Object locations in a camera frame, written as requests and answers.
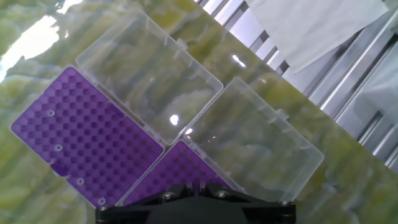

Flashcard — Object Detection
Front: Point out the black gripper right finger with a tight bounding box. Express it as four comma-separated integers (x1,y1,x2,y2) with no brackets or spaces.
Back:
198,182,297,224

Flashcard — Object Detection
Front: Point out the green marble pattern mat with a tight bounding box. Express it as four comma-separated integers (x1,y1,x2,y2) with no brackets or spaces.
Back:
0,0,398,224

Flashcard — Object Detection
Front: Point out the purple pipette tip box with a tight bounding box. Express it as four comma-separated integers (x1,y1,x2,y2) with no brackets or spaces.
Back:
116,77,325,208
9,7,224,208

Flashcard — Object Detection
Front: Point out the white paper sheet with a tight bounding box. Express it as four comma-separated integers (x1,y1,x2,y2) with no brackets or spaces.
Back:
245,0,389,74

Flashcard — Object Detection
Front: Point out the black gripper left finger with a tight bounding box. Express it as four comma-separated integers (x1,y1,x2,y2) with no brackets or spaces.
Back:
95,182,196,224

